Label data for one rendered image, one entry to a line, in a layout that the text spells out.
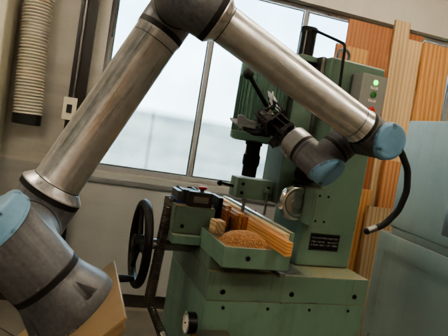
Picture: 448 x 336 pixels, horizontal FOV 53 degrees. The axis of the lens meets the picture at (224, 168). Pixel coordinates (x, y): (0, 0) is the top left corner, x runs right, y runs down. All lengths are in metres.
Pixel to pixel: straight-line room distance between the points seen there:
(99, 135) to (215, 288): 0.60
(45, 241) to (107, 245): 2.03
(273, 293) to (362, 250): 1.64
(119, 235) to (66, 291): 2.02
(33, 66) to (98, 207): 0.90
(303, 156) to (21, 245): 0.72
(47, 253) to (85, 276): 0.09
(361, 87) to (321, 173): 0.46
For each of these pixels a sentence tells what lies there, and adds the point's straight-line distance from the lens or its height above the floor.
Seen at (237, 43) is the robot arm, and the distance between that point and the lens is 0.99.
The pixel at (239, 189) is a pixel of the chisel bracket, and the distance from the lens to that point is 1.54.
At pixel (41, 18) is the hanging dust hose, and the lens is 2.75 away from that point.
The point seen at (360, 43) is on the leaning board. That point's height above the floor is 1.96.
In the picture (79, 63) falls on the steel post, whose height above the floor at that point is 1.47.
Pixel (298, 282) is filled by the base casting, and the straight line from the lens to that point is 1.51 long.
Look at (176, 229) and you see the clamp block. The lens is 1.46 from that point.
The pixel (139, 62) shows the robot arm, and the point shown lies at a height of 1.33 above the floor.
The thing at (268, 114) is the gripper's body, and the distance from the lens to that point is 1.31.
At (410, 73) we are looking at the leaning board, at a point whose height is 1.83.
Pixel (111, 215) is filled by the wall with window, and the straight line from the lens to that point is 2.92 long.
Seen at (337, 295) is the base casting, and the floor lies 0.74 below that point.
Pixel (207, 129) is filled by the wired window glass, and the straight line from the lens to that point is 2.99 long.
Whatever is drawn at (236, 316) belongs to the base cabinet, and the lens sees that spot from 1.46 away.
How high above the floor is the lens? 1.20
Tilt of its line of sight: 4 degrees down
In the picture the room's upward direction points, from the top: 9 degrees clockwise
